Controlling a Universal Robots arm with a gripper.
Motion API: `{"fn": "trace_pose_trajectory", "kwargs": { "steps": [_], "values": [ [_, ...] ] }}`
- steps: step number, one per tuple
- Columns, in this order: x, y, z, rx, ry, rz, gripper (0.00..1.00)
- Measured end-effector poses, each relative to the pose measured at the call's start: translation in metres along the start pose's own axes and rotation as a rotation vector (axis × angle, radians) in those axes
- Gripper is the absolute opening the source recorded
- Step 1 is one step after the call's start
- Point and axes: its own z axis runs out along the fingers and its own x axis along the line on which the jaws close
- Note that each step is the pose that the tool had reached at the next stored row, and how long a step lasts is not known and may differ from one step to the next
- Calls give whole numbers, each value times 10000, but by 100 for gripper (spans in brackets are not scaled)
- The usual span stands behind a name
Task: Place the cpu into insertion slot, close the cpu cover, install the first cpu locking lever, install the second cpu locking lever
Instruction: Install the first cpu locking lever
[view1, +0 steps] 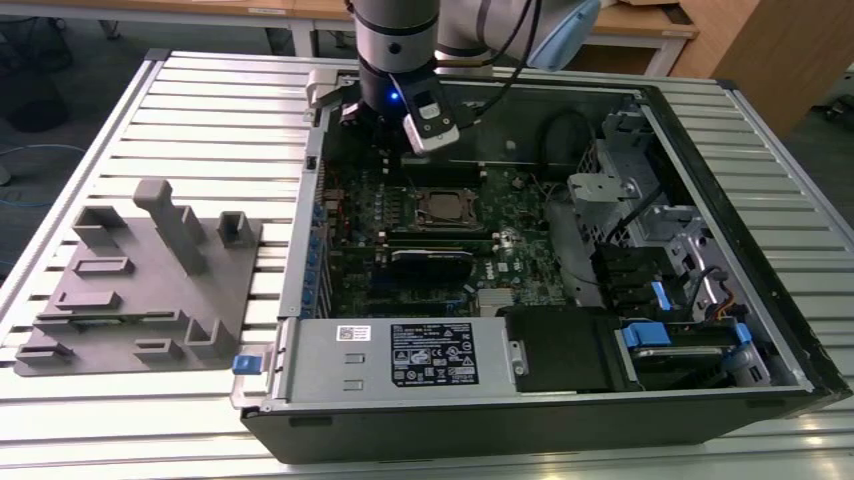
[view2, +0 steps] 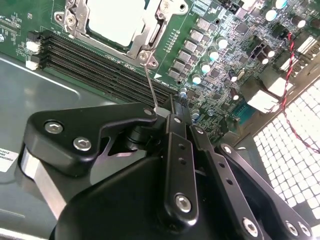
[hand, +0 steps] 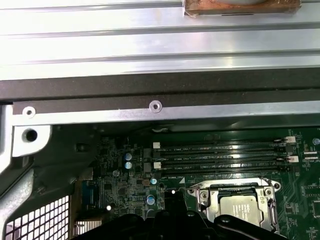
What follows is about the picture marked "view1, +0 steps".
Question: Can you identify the metal locking lever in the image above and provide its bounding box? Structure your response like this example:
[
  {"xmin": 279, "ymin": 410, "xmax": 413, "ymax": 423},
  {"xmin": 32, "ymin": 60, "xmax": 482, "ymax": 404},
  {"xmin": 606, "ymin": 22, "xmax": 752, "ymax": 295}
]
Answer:
[{"xmin": 418, "ymin": 214, "xmax": 483, "ymax": 231}]

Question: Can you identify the RAM slot with white clips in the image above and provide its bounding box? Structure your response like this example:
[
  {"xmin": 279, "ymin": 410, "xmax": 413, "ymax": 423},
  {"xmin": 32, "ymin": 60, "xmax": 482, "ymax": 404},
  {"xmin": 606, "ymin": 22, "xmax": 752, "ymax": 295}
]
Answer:
[
  {"xmin": 385, "ymin": 170, "xmax": 486, "ymax": 180},
  {"xmin": 385, "ymin": 158, "xmax": 486, "ymax": 167}
]

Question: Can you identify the CPU socket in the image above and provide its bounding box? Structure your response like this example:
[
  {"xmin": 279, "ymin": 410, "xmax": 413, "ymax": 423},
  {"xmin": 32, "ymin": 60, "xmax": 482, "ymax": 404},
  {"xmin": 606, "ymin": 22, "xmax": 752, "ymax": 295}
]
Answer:
[{"xmin": 413, "ymin": 187, "xmax": 485, "ymax": 233}]

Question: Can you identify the black graphics card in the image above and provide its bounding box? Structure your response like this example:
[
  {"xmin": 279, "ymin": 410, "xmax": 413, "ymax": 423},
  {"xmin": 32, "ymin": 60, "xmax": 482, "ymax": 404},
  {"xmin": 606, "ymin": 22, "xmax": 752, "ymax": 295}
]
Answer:
[{"xmin": 389, "ymin": 248, "xmax": 478, "ymax": 297}]

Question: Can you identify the silver metal drive cage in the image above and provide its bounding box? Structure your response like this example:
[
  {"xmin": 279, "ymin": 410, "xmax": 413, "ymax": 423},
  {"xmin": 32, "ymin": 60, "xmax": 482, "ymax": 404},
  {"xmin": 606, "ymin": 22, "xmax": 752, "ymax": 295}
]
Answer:
[{"xmin": 566, "ymin": 110, "xmax": 749, "ymax": 321}]

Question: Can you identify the green motherboard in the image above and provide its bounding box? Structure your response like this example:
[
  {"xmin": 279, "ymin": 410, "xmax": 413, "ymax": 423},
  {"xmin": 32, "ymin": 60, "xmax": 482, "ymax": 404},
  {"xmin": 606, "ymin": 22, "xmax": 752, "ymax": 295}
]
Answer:
[{"xmin": 318, "ymin": 158, "xmax": 582, "ymax": 319}]

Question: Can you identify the wooden desk with white legs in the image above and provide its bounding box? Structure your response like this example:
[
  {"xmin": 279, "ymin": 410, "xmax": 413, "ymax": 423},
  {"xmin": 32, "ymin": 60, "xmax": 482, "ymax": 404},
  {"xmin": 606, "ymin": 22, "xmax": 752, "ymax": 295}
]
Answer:
[
  {"xmin": 313, "ymin": 0, "xmax": 701, "ymax": 77},
  {"xmin": 0, "ymin": 0, "xmax": 299, "ymax": 59}
]

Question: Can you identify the silver chipset heatsink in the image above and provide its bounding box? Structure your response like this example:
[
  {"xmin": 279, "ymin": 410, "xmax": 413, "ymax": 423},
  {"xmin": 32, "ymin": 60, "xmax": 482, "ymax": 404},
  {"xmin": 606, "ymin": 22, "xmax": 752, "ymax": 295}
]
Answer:
[{"xmin": 477, "ymin": 287, "xmax": 521, "ymax": 308}]

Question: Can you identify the black plastic disk bay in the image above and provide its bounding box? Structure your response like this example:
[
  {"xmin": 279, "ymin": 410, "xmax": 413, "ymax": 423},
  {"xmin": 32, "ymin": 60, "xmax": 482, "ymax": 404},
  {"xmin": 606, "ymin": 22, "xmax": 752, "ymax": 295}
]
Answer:
[{"xmin": 590, "ymin": 244, "xmax": 682, "ymax": 309}]

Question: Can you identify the silver power supply unit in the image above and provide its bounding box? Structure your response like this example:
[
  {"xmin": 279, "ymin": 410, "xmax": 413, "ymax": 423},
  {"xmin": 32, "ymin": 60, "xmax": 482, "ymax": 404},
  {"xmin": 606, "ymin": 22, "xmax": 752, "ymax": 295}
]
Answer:
[{"xmin": 266, "ymin": 317, "xmax": 529, "ymax": 402}]

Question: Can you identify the grey parts rack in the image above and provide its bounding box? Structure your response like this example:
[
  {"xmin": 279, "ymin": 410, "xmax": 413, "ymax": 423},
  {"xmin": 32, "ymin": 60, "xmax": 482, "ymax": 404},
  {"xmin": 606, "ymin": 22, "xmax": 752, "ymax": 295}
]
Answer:
[{"xmin": 11, "ymin": 178, "xmax": 266, "ymax": 378}]

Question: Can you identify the blue drive bay tab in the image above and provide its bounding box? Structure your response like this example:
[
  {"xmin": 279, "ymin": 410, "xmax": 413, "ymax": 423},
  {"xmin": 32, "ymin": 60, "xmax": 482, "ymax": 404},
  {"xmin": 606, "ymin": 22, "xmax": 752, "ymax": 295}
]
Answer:
[{"xmin": 648, "ymin": 280, "xmax": 674, "ymax": 312}]

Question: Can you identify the wooden cabinet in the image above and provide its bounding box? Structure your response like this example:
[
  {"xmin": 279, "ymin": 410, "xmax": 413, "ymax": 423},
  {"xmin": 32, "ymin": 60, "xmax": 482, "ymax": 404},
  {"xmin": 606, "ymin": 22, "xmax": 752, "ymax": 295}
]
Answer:
[{"xmin": 666, "ymin": 0, "xmax": 854, "ymax": 139}]

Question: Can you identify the blue disk carrier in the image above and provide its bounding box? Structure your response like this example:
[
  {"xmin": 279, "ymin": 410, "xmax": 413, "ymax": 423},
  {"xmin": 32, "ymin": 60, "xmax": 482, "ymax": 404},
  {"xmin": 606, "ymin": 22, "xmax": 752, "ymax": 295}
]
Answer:
[{"xmin": 617, "ymin": 322, "xmax": 756, "ymax": 364}]

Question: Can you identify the black PC case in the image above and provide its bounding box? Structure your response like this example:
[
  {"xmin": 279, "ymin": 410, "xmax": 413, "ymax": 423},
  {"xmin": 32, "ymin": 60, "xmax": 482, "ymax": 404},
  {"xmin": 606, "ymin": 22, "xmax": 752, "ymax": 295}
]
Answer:
[{"xmin": 230, "ymin": 67, "xmax": 854, "ymax": 466}]

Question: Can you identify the hard disk drive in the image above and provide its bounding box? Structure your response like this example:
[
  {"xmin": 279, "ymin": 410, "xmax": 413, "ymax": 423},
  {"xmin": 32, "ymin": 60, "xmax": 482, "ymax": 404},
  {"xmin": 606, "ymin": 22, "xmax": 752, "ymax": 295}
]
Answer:
[{"xmin": 630, "ymin": 347, "xmax": 729, "ymax": 390}]

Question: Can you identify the black chair caster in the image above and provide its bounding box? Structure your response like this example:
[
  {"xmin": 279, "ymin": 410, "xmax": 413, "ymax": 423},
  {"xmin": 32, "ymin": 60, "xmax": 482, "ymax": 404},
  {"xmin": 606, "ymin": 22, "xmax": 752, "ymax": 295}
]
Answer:
[{"xmin": 825, "ymin": 92, "xmax": 854, "ymax": 121}]

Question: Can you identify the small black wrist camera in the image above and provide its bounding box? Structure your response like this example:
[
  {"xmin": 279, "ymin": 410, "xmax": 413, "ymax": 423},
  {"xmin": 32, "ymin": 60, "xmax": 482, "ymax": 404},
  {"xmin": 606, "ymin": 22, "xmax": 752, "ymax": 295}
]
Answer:
[{"xmin": 338, "ymin": 101, "xmax": 367, "ymax": 130}]

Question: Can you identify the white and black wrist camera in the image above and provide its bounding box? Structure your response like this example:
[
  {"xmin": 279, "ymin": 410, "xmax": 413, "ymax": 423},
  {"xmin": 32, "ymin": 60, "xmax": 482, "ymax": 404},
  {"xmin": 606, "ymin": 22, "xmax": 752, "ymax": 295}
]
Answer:
[{"xmin": 402, "ymin": 84, "xmax": 469, "ymax": 155}]

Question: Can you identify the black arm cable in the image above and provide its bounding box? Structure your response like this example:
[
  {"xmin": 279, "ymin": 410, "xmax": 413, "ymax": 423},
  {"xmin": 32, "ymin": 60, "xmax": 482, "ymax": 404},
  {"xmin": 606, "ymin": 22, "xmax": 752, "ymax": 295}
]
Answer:
[{"xmin": 459, "ymin": 0, "xmax": 546, "ymax": 126}]

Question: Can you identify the black drive cable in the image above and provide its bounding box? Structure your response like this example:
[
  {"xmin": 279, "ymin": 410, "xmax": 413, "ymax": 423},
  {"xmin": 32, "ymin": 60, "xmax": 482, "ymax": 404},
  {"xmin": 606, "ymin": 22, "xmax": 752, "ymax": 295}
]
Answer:
[{"xmin": 604, "ymin": 184, "xmax": 666, "ymax": 249}]

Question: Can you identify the blue floor cable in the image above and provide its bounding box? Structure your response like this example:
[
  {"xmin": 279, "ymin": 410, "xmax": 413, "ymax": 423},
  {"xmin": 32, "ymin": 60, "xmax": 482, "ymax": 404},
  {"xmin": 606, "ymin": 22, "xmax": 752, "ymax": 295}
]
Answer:
[{"xmin": 0, "ymin": 143, "xmax": 88, "ymax": 207}]

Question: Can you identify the coloured wire bundle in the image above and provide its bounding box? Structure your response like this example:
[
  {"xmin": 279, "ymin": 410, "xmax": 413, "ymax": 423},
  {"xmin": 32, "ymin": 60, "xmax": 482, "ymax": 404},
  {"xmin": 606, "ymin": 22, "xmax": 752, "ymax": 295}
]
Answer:
[{"xmin": 704, "ymin": 292, "xmax": 744, "ymax": 322}]

